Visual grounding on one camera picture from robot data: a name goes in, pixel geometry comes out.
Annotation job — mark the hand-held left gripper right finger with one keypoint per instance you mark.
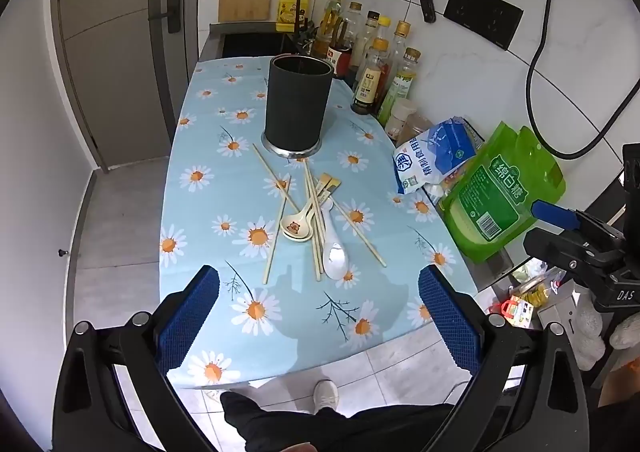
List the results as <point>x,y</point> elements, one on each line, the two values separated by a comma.
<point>450,322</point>

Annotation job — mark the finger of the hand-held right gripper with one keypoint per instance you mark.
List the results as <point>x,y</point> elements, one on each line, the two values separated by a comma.
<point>555,244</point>
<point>550,213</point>

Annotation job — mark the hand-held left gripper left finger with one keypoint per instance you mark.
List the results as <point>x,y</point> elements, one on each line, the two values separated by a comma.
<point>190,319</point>

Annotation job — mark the white ceramic spoon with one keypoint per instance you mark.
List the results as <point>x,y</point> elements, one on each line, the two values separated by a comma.
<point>334,257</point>

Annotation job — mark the beige bear print spoon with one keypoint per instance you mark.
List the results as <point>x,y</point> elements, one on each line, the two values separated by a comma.
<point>301,234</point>
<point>291,224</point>

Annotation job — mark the pile of bamboo chopsticks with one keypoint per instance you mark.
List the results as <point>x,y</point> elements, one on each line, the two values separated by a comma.
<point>315,242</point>

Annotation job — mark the black utensil holder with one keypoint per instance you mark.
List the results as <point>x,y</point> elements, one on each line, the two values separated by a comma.
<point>295,101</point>

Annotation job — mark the person's left hand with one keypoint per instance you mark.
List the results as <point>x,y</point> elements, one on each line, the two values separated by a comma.
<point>300,447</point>

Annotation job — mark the clear plastic bag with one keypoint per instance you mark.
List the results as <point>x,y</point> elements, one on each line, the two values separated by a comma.
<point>542,282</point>

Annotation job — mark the green sugar bag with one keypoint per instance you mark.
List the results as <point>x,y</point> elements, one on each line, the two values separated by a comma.
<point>500,192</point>

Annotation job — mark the white fuzzy cloth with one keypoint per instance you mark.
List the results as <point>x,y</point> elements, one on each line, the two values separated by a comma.
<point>590,332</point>

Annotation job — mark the colourful small carton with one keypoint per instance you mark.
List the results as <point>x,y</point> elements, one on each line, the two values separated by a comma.
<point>517,310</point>

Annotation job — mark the blue white salt bag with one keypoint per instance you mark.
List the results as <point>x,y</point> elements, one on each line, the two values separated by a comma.
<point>435,156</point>

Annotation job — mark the person's white shoe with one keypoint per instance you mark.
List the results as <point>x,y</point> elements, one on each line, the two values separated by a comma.
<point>325,394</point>

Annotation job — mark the white lid spice jar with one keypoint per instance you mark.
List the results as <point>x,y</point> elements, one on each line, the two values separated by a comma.
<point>400,114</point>

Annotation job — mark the green label gold cap bottle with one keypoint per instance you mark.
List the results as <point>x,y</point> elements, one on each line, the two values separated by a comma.
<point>400,86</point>

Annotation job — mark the orange cap tan label bottle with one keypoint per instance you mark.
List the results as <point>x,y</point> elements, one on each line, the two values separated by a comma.
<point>369,84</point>

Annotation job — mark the tall gold cap bottle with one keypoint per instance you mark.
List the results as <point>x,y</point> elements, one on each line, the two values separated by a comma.
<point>401,34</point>

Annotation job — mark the small yellow cap bottle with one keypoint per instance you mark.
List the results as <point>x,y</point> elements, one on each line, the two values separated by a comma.
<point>384,24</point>

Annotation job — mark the black cap vinegar bottle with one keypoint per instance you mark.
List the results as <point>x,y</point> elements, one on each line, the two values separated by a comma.
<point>371,26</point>

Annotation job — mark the clear gold cap bottle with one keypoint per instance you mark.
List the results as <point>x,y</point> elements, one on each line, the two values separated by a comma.
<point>355,26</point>

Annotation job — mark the grey door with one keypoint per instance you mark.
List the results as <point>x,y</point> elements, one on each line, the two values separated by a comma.
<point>120,56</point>

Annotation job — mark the black kitchen sink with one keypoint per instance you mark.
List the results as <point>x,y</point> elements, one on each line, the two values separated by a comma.
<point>250,44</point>

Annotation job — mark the yellow cap oil bottle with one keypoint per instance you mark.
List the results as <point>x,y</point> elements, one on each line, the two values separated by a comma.
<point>331,21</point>

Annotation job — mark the dark curved faucet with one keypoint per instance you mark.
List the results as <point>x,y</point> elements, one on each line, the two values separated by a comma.
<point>300,16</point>

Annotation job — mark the yellow detergent bottle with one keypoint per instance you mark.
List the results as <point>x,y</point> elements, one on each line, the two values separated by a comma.
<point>286,11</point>

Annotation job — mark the black wall socket panel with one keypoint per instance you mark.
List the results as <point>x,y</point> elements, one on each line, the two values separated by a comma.
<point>480,14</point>

